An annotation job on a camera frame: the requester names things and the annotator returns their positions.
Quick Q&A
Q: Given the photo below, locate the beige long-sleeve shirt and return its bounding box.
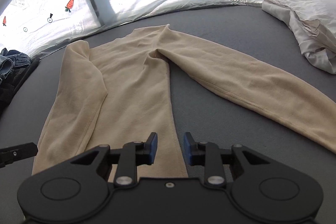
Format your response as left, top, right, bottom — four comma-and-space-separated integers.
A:
33, 26, 335, 178

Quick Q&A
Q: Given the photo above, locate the black garment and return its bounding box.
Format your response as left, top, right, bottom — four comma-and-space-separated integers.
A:
0, 59, 40, 114

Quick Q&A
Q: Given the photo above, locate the blue denim garment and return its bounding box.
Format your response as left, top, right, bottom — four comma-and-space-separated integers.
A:
1, 48, 31, 80

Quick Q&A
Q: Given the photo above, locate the white folded garment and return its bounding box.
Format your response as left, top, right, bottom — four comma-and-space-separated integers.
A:
261, 0, 335, 75

